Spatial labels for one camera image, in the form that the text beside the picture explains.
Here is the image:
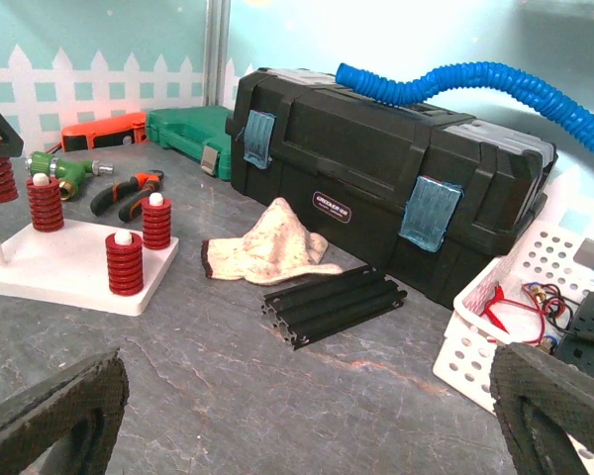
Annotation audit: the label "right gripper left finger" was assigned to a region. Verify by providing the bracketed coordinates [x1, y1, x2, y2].
[0, 348, 130, 474]

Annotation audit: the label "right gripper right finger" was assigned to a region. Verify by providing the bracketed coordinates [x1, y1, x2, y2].
[490, 342, 594, 474]

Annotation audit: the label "white peg base plate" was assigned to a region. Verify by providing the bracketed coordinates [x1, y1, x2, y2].
[0, 219, 178, 317]

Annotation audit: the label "white leather work glove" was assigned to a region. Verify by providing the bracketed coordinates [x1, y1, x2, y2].
[201, 197, 343, 286]

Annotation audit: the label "green circuit board part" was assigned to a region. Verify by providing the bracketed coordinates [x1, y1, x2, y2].
[25, 151, 114, 201]

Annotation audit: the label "black power module in basket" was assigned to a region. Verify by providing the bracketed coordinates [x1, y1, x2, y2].
[552, 292, 594, 378]

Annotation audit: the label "white slotted plastic basket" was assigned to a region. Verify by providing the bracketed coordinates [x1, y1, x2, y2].
[432, 217, 594, 475]

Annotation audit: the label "orange multimeter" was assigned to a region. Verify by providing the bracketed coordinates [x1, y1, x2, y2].
[61, 112, 148, 152]

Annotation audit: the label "green plastic tool case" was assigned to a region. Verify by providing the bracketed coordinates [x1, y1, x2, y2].
[147, 106, 232, 182]

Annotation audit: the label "black aluminium extrusion bar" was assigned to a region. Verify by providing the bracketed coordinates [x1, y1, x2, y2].
[261, 265, 407, 349]

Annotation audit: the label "black plastic toolbox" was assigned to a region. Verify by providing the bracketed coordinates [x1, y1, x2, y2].
[226, 68, 557, 307]

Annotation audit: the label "orange handled pliers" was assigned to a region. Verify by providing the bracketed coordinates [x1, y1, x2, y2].
[90, 169, 164, 223]

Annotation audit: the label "blue corrugated hose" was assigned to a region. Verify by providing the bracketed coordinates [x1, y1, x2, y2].
[335, 61, 594, 169]

